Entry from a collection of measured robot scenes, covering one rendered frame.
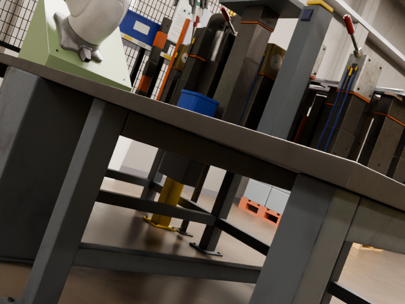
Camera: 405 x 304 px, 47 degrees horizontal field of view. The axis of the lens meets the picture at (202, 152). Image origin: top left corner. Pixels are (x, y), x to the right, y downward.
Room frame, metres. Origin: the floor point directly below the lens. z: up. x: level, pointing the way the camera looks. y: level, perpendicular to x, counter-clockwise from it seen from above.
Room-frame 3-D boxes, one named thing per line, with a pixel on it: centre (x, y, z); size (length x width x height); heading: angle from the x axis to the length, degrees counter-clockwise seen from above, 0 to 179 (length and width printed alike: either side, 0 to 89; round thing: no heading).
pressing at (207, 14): (2.61, 0.27, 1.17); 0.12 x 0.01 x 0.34; 126
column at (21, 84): (1.78, 0.60, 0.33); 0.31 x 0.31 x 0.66; 41
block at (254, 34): (1.63, -0.02, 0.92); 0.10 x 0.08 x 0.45; 36
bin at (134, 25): (2.59, 0.58, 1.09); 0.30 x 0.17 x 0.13; 120
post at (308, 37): (1.42, -0.18, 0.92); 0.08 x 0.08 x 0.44; 36
